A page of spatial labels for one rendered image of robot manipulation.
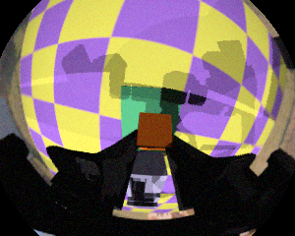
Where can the orange l-shaped part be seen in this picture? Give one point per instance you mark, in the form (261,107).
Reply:
(155,131)

